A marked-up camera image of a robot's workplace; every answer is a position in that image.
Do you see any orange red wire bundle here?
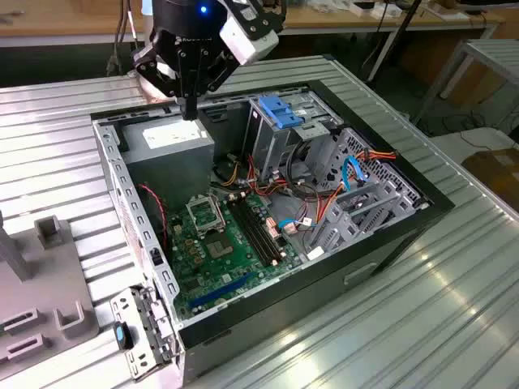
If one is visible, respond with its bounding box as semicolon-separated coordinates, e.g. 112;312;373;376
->
210;153;293;203

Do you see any red black fan wire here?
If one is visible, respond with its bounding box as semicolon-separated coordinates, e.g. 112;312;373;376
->
137;182;169;248

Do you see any grey metal optical drive cage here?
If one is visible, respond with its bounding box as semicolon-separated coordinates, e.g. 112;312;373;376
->
245;91;345;183

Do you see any black open PC case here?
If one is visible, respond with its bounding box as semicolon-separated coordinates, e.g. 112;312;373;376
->
89;79;455;386

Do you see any grey metal disk bay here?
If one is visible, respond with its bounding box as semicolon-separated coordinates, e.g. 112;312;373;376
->
306;127;429;260

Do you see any square brown base plate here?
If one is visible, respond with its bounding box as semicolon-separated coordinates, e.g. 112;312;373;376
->
130;69;171;105

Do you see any blue plastic drive cage latch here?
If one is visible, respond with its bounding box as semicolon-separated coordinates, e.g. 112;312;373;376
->
257;95;305;130

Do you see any silver hinged slot bracket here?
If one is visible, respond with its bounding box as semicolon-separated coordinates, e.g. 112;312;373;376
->
109;285;182;382

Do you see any metal socket cover frame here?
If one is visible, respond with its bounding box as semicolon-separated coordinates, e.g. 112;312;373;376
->
185;196;226;238

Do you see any grey parts rack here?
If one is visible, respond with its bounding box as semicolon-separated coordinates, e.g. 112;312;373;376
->
0;210;101;368

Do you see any blue expansion slot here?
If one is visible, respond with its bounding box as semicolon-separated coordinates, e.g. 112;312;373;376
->
188;271;255;308

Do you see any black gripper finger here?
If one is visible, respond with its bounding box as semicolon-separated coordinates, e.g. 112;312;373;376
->
189;47;241;121
132;39;191;121

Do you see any CPU socket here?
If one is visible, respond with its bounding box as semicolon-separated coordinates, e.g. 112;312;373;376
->
202;230;236;263

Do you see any grey power supply unit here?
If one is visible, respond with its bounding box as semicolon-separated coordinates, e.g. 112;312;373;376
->
117;113;216;212

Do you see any white camera box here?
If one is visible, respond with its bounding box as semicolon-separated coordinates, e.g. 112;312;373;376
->
218;15;281;66

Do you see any thick black cable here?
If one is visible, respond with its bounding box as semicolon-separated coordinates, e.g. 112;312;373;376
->
283;137;325;199

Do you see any small white cardboard box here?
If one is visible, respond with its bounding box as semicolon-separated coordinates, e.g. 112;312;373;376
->
371;2;402;20

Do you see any black RAM slot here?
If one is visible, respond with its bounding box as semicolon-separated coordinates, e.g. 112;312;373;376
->
239;196;285;263
226;199;271;268
230;198;276;267
235;197;280;265

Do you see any long blue SATA wire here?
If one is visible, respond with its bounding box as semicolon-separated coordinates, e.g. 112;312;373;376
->
339;156;370;191

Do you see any short blue labelled SATA wire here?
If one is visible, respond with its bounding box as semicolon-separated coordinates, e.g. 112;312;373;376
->
277;217;313;236

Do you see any brown cardboard box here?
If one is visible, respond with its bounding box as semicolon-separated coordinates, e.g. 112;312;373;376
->
460;147;519;195

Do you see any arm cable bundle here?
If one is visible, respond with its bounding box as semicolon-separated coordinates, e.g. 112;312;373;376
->
105;0;137;78

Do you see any green motherboard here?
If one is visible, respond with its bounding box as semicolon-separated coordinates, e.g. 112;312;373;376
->
168;190;305;321

